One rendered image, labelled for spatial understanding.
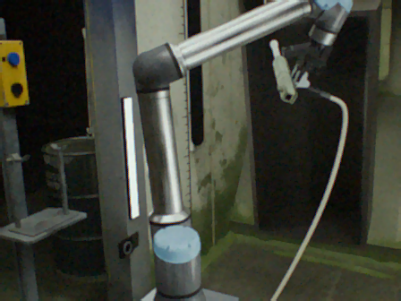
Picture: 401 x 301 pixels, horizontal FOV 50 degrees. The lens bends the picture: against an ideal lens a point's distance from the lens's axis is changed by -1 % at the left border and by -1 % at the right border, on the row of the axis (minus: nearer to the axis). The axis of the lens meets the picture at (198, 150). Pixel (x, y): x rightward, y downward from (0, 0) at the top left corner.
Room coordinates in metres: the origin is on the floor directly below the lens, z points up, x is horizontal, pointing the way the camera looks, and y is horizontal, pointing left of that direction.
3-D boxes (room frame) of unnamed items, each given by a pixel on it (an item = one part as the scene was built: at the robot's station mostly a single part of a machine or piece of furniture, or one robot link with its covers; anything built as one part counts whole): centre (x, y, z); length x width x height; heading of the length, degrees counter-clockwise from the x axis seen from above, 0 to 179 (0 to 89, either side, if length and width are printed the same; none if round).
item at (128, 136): (2.14, 0.35, 0.96); 0.06 x 0.02 x 0.63; 151
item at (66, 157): (2.93, 0.78, 0.44); 0.59 x 0.58 x 0.89; 42
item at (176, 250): (1.31, 0.08, 0.83); 0.17 x 0.15 x 0.18; 8
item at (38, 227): (1.74, 0.66, 0.95); 0.26 x 0.15 x 0.32; 151
